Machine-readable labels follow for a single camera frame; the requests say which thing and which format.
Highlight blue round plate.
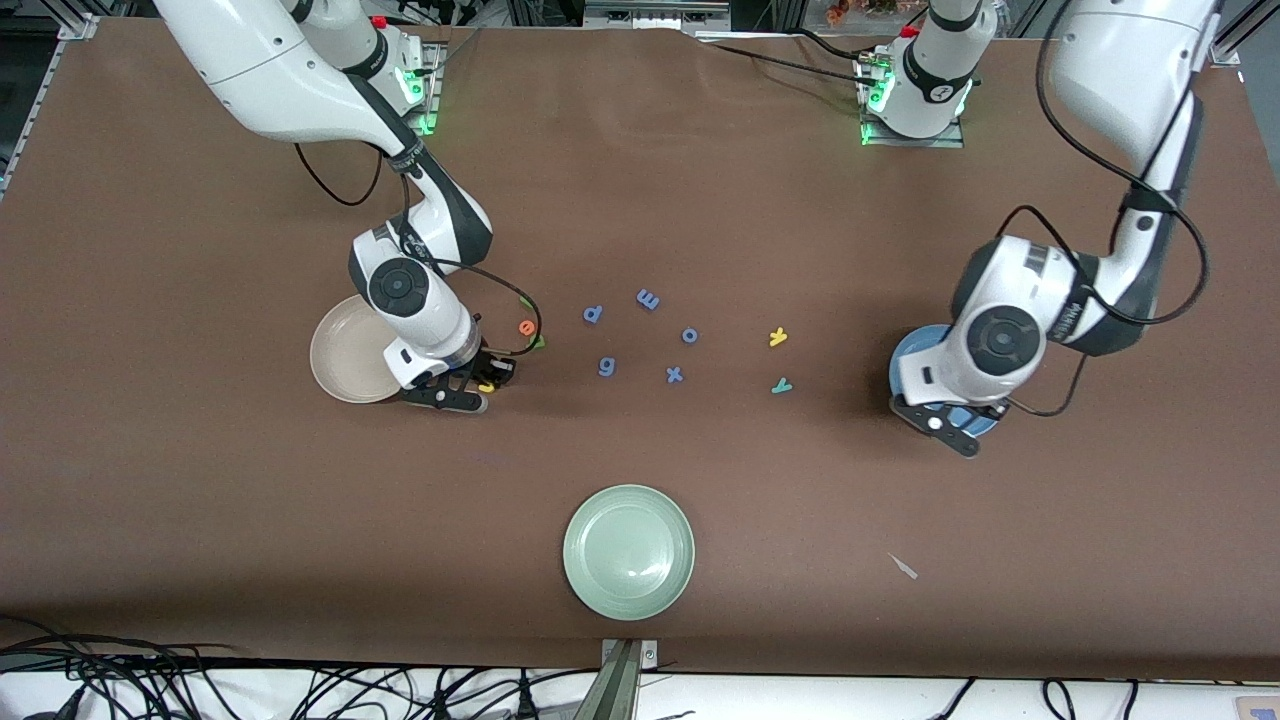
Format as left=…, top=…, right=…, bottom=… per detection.
left=888, top=325, right=1006, bottom=441

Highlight beige brown round plate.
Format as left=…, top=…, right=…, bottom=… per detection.
left=309, top=295, right=411, bottom=405

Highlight pale green round plate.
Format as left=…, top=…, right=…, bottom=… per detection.
left=562, top=484, right=696, bottom=622

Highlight brown table cover sheet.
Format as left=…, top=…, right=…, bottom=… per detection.
left=0, top=18, right=1280, bottom=681

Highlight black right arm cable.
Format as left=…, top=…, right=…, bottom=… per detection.
left=293, top=140, right=546, bottom=357

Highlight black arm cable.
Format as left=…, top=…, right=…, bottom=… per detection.
left=985, top=0, right=1211, bottom=418
left=293, top=140, right=546, bottom=357

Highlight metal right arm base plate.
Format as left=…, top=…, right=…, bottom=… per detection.
left=400, top=40, right=441, bottom=136

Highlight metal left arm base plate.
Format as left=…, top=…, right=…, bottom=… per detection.
left=858, top=55, right=966, bottom=149

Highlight grey metal camera post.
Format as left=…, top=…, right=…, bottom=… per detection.
left=598, top=638, right=659, bottom=720

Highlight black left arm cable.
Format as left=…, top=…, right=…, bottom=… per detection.
left=985, top=0, right=1211, bottom=418

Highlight aluminium frame crossbar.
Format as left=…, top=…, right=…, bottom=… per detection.
left=583, top=0, right=733, bottom=31

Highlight black cable lying on table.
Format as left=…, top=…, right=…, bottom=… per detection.
left=695, top=30, right=886, bottom=91

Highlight black cable bundle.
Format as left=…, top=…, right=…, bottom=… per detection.
left=0, top=615, right=701, bottom=720

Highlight aluminium table edge rail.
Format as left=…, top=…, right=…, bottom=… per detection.
left=0, top=10, right=101, bottom=201

